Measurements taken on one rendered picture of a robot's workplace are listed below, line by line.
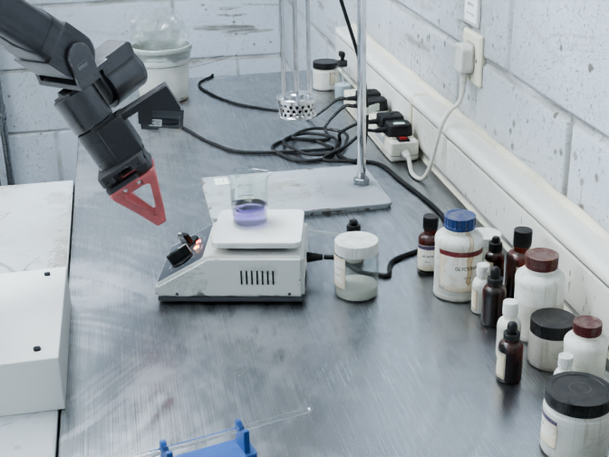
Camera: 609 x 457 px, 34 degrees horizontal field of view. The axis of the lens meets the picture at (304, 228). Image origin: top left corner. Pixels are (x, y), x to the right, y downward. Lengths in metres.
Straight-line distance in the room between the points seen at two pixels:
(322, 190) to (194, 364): 0.58
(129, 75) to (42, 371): 0.42
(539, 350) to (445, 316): 0.17
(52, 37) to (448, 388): 0.62
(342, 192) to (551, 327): 0.61
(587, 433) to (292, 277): 0.47
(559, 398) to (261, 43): 2.83
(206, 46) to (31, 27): 2.50
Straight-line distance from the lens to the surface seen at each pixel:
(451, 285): 1.33
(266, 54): 3.73
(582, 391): 1.04
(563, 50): 1.39
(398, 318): 1.30
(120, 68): 1.33
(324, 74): 2.34
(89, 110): 1.29
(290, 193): 1.69
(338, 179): 1.75
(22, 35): 1.22
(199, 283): 1.33
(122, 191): 1.30
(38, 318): 1.22
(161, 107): 1.29
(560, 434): 1.04
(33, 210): 1.72
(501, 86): 1.60
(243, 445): 1.03
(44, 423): 1.14
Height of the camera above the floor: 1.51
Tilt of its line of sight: 23 degrees down
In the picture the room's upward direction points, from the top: 1 degrees counter-clockwise
